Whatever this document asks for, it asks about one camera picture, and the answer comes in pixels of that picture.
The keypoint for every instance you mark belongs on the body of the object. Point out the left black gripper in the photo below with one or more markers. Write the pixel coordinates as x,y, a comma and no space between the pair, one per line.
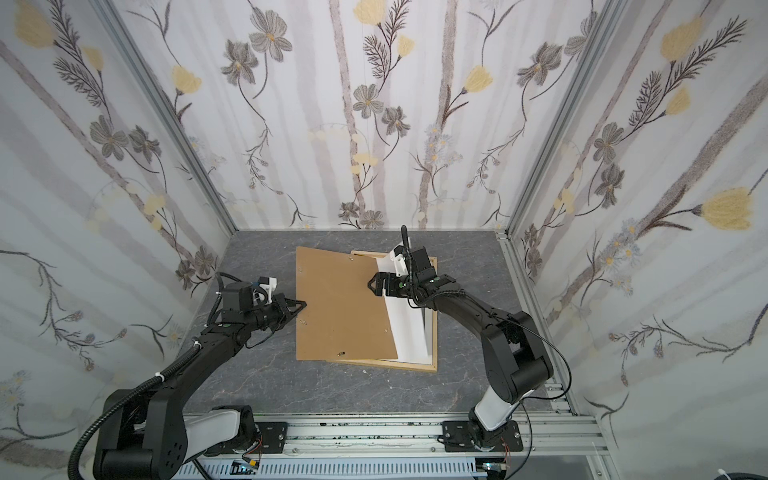
283,313

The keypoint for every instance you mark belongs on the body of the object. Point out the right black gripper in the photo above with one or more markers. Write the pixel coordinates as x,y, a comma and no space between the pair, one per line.
389,283

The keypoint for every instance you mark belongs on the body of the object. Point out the white photo paper sheet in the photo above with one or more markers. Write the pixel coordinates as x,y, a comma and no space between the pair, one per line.
414,334

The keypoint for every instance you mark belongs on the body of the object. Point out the brown frame backing board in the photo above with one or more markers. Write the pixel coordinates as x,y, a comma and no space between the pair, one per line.
343,319

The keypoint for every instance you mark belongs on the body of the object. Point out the wooden picture frame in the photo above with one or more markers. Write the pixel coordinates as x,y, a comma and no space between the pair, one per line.
327,261

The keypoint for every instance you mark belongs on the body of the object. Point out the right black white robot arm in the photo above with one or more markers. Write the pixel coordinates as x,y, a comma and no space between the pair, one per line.
514,354

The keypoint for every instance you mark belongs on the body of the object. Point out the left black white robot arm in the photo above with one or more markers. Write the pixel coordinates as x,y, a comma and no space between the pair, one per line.
143,434

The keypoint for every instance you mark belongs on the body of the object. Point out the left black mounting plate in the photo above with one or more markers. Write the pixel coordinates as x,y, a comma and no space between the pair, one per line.
271,437

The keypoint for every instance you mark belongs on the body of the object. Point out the black mounting plate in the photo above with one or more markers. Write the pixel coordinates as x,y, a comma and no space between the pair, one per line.
271,437
470,436

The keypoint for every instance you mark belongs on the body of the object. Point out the small green circuit board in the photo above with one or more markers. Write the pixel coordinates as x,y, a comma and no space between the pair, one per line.
240,467

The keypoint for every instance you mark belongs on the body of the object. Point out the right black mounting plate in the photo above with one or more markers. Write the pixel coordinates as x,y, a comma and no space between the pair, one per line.
470,436

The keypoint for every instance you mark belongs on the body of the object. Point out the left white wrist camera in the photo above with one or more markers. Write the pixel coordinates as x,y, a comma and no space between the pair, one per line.
263,290

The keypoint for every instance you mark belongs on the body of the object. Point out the white slotted cable duct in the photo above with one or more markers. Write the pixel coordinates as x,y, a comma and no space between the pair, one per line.
351,468

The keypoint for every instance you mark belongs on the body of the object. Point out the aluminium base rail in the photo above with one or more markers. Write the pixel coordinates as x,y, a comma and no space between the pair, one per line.
416,435

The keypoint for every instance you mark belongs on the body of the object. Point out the right corner aluminium post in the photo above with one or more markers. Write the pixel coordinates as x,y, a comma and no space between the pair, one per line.
595,47

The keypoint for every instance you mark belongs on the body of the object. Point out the corner aluminium post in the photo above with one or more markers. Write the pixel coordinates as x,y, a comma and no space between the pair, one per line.
595,47
110,19

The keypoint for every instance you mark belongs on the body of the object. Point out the left corner aluminium post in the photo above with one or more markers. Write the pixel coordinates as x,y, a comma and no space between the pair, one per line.
110,19

